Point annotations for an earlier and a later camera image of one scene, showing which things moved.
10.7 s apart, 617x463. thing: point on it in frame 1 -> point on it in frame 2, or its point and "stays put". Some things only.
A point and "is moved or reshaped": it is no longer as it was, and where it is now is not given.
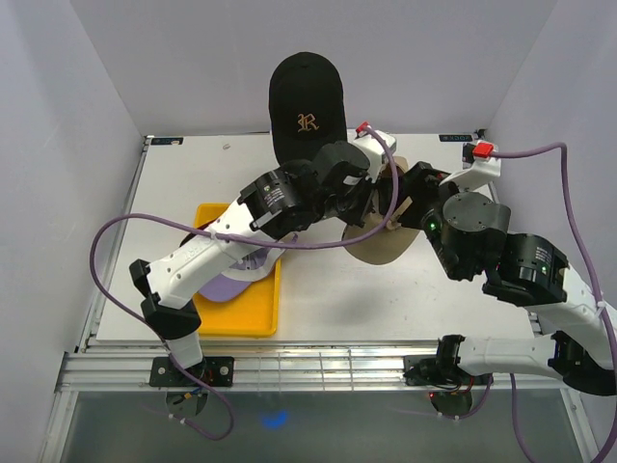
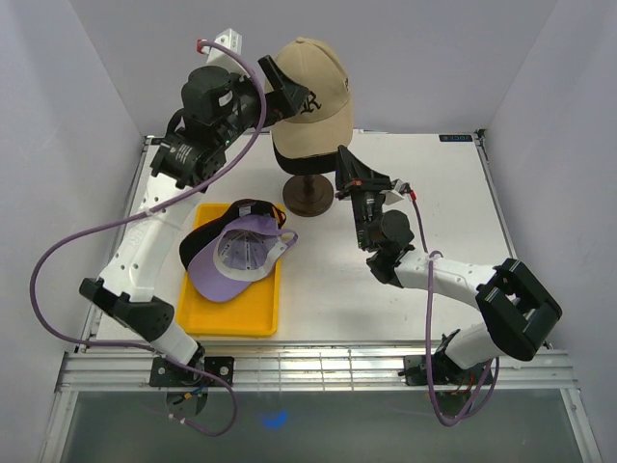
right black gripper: [421, 184] -> [353, 178]
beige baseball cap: [385, 245] is moved or reshaped
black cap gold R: [307, 107] is moved or reshaped
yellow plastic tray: [254, 313] stays put
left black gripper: [356, 217] -> [290, 95]
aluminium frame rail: [282, 365] stays put
